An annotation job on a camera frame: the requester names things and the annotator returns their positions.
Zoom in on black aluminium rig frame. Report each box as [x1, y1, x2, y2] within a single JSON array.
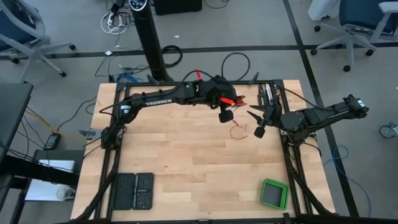
[[55, 71, 398, 224]]

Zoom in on thin red cord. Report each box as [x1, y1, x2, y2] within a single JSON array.
[[229, 96, 249, 141]]

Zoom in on black handled pliers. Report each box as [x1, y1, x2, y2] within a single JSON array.
[[257, 83, 265, 106]]

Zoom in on white blue office chair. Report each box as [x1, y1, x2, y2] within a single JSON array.
[[0, 0, 77, 83], [310, 0, 398, 73]]

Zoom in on white power strip with cables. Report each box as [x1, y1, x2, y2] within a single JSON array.
[[99, 9, 130, 35]]

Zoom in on clear plastic cup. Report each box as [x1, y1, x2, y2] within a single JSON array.
[[55, 185, 76, 200]]

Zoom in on black desk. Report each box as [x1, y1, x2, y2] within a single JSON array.
[[0, 83, 80, 224]]

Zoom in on black open tool case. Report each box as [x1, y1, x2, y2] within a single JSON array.
[[112, 172, 155, 211]]

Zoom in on green square tray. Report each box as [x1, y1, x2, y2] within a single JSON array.
[[259, 178, 290, 211]]

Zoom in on small cord spool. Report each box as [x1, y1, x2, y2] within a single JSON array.
[[233, 95, 248, 108]]

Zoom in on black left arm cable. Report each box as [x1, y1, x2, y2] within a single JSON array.
[[174, 52, 251, 94]]

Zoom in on blue floor cable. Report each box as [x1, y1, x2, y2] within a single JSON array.
[[323, 144, 373, 217], [116, 72, 144, 84]]

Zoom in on black box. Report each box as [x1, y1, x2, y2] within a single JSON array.
[[154, 0, 203, 16]]

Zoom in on black coiled floor cable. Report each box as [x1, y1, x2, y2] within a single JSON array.
[[161, 45, 184, 68]]

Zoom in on white bin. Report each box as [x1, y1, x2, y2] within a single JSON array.
[[307, 0, 341, 22]]

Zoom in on yellow floor cable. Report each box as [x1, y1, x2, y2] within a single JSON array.
[[24, 109, 90, 142]]

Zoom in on grey caster wheel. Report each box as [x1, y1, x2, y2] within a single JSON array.
[[379, 123, 398, 139]]

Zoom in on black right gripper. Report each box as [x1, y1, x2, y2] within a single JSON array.
[[246, 104, 282, 139]]

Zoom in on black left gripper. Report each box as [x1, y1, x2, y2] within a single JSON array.
[[217, 94, 249, 124]]

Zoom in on black power adapter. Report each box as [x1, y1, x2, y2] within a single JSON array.
[[43, 133, 62, 151]]

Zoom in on black tower fan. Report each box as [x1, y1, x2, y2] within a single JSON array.
[[129, 0, 175, 83]]

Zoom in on white flat device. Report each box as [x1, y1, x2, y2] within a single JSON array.
[[39, 159, 76, 174]]

